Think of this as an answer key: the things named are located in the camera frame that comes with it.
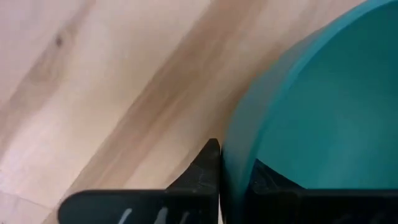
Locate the green ribbed bowl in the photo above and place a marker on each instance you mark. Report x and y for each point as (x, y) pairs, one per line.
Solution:
(326, 109)

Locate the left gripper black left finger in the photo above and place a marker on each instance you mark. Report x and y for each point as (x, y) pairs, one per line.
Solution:
(192, 202)

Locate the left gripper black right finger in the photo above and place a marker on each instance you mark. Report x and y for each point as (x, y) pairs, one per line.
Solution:
(280, 205)

